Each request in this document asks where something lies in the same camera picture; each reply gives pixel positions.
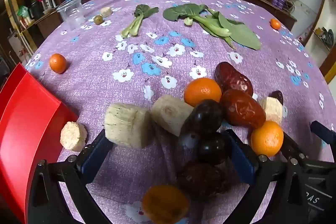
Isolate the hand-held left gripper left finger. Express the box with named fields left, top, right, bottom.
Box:
left=28, top=129, right=114, bottom=224

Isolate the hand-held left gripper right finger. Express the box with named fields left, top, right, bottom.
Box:
left=226, top=129, right=306, bottom=224

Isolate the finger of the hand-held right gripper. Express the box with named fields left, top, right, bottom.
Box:
left=281, top=132, right=305, bottom=160
left=310, top=121, right=336, bottom=145

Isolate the dark purple plum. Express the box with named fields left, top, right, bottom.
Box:
left=197, top=132, right=229, bottom=165
left=178, top=99, right=225, bottom=146

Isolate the dark wrinkled date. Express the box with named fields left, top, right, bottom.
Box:
left=177, top=161, right=231, bottom=201

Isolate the red date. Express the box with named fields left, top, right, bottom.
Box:
left=220, top=89, right=266, bottom=129
left=215, top=62, right=254, bottom=96

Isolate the small dark date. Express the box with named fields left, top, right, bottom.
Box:
left=270, top=91, right=284, bottom=105

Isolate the red plastic tray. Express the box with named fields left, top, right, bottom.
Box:
left=0, top=63, right=79, bottom=224

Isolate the purple floral tablecloth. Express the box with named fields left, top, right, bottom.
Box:
left=24, top=0, right=334, bottom=224

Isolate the black shelf item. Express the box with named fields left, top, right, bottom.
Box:
left=322, top=27, right=335, bottom=46

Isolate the large bok choy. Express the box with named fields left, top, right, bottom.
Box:
left=163, top=4, right=261, bottom=51

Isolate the small bok choy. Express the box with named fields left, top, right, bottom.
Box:
left=121, top=4, right=159, bottom=38

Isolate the clear plastic cup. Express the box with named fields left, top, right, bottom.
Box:
left=56, top=0, right=86, bottom=30

